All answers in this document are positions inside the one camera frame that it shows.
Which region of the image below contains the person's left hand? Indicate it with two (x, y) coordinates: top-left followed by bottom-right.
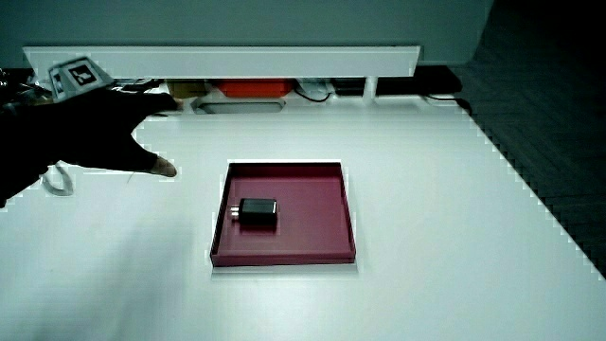
(36, 56), (185, 179)

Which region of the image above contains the black charger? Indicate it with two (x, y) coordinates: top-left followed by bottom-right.
(229, 197), (278, 225)

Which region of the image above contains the dark red square plate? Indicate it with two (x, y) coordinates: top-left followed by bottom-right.
(209, 161), (357, 268)

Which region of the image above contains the person's left forearm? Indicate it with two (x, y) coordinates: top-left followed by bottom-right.
(0, 101), (54, 209)

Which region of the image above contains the brown box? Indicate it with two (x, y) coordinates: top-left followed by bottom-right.
(166, 80), (210, 99)

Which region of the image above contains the white monitor riser shelf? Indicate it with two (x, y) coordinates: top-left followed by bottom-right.
(22, 45), (421, 101)

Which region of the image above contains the orange box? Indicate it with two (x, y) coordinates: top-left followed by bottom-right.
(215, 79), (295, 99)

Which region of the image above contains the white adapter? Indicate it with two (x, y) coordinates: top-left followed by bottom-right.
(297, 79), (330, 97)

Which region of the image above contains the black flat device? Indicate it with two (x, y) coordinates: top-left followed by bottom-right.
(330, 65), (463, 98)

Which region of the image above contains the white cable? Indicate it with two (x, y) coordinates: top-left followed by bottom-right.
(39, 162), (75, 197)

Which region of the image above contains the grey oval cable grommet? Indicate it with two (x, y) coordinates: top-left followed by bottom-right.
(193, 98), (287, 116)

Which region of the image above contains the black cable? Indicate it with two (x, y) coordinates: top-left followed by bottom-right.
(294, 83), (332, 103)
(424, 94), (473, 117)

